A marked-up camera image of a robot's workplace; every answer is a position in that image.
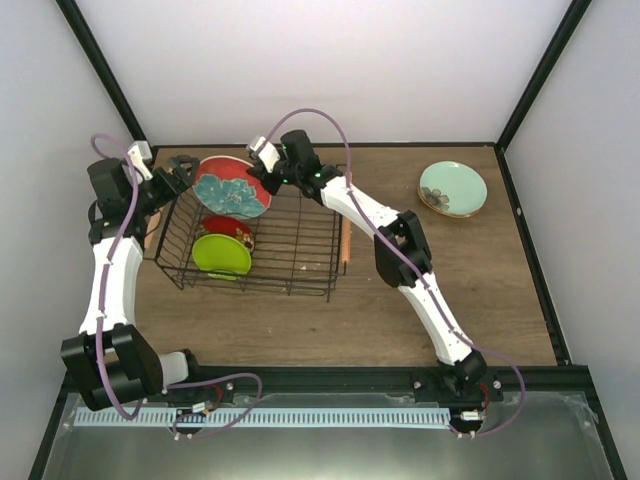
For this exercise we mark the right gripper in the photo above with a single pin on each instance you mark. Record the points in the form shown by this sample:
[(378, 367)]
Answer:
[(259, 170)]

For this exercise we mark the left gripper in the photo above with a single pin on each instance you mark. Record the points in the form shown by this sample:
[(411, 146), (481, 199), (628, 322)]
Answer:
[(178, 176)]

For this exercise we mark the large red blue-flower plate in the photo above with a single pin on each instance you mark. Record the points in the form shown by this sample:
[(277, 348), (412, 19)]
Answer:
[(224, 186)]

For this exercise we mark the small red floral plate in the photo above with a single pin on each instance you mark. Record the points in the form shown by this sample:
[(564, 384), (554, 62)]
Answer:
[(225, 225)]

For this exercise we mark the light blue plate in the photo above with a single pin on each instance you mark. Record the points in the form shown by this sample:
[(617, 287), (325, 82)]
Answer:
[(462, 188)]

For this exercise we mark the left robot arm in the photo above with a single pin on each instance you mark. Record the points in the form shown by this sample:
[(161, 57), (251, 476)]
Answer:
[(109, 360)]

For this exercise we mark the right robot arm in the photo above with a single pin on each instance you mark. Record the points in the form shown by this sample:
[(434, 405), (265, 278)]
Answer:
[(403, 259)]

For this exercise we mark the lime green plate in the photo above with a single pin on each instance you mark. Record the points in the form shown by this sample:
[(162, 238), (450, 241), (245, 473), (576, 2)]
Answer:
[(221, 257)]

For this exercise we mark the light blue slotted strip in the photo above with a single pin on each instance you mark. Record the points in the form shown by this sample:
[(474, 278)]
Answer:
[(165, 417)]

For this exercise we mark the metal front panel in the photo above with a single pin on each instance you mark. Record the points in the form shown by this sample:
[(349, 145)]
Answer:
[(548, 435)]

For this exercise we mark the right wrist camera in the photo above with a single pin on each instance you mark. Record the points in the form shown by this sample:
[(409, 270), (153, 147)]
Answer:
[(263, 153)]

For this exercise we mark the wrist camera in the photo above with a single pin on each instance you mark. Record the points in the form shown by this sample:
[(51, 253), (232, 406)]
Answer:
[(263, 153), (139, 152)]

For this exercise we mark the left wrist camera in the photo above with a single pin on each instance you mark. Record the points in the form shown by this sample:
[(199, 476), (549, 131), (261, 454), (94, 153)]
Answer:
[(139, 152)]

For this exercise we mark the black wire dish rack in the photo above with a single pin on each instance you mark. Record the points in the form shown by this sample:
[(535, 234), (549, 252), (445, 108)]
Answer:
[(297, 246)]

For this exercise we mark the right wooden rack handle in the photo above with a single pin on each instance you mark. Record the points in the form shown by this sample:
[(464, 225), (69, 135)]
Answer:
[(346, 231)]

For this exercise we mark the left black frame post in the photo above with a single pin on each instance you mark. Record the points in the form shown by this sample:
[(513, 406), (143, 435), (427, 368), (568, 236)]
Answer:
[(93, 52)]

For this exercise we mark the black frame post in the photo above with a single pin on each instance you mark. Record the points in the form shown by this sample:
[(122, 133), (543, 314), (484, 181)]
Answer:
[(552, 53), (93, 52)]

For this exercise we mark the right black frame post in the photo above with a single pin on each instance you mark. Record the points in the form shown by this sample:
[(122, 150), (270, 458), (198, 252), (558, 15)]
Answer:
[(552, 53)]

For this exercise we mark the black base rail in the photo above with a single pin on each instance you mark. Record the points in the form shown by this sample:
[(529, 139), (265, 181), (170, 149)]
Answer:
[(424, 384)]

